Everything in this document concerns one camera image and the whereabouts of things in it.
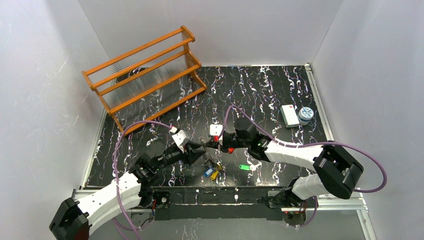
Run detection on white green small box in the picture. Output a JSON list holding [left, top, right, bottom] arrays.
[[280, 104, 300, 128]]

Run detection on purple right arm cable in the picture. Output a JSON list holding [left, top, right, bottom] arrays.
[[221, 104, 388, 229]]

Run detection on blue white round tin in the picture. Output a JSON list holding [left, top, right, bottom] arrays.
[[297, 107, 314, 126]]

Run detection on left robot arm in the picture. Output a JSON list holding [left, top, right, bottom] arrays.
[[49, 141, 206, 240]]

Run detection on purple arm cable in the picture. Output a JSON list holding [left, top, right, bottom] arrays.
[[112, 120, 173, 240], [221, 104, 388, 229]]

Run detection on loose green key tag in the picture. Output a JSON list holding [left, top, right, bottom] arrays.
[[238, 164, 257, 171]]

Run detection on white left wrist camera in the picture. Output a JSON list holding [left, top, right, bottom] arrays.
[[169, 126, 190, 153]]

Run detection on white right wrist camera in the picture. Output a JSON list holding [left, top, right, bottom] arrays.
[[209, 124, 223, 143]]

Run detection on orange wooden shelf rack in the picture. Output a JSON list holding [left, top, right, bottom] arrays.
[[81, 25, 207, 135]]

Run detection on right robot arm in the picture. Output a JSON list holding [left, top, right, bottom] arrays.
[[206, 117, 364, 201]]

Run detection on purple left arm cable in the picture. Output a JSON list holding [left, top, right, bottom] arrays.
[[112, 120, 173, 240]]

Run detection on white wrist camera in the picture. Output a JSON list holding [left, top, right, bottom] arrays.
[[209, 124, 223, 143], [169, 126, 190, 153]]

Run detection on yellow key tag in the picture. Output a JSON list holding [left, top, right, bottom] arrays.
[[209, 165, 223, 181]]

